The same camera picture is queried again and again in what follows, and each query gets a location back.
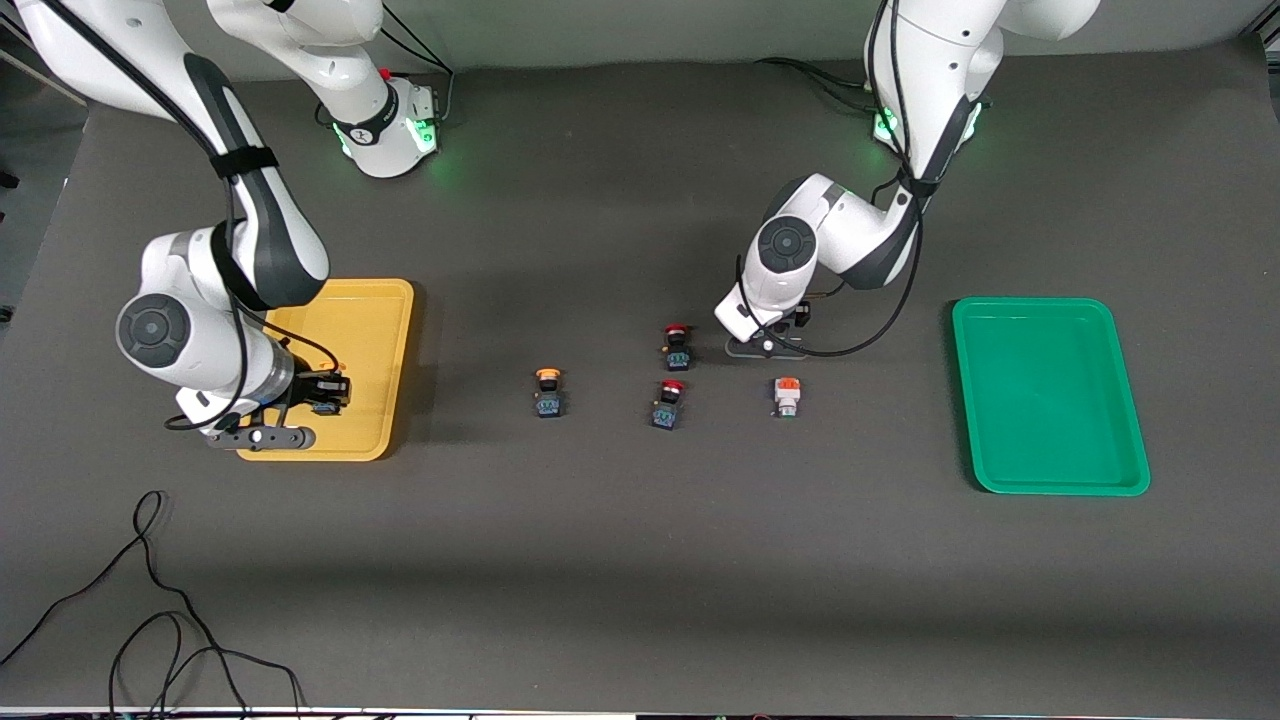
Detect yellow plastic tray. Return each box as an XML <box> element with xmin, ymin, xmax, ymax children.
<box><xmin>235</xmin><ymin>279</ymin><xmax>415</xmax><ymax>462</ymax></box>

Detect green plastic tray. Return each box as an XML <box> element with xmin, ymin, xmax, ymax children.
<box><xmin>950</xmin><ymin>297</ymin><xmax>1151</xmax><ymax>497</ymax></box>

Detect dark grey table mat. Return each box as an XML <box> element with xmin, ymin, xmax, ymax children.
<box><xmin>0</xmin><ymin>35</ymin><xmax>1280</xmax><ymax>716</ymax></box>

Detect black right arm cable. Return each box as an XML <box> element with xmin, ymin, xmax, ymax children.
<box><xmin>40</xmin><ymin>0</ymin><xmax>346</xmax><ymax>433</ymax></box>

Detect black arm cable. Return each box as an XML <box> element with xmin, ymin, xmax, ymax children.
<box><xmin>735</xmin><ymin>0</ymin><xmax>931</xmax><ymax>359</ymax></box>
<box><xmin>40</xmin><ymin>0</ymin><xmax>346</xmax><ymax>433</ymax></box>

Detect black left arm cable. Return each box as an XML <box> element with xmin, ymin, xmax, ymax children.
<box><xmin>735</xmin><ymin>0</ymin><xmax>931</xmax><ymax>359</ymax></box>

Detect thin black cable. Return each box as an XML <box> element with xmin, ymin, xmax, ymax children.
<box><xmin>0</xmin><ymin>490</ymin><xmax>251</xmax><ymax>720</ymax></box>
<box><xmin>108</xmin><ymin>610</ymin><xmax>306</xmax><ymax>720</ymax></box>

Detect black left base cables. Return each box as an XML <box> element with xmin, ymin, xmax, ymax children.
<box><xmin>755</xmin><ymin>55</ymin><xmax>886</xmax><ymax>111</ymax></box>

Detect black base cables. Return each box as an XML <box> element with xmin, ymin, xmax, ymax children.
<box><xmin>380</xmin><ymin>5</ymin><xmax>456</xmax><ymax>126</ymax></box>
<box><xmin>755</xmin><ymin>55</ymin><xmax>886</xmax><ymax>111</ymax></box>

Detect black right base cables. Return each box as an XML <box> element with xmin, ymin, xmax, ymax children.
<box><xmin>380</xmin><ymin>5</ymin><xmax>456</xmax><ymax>126</ymax></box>

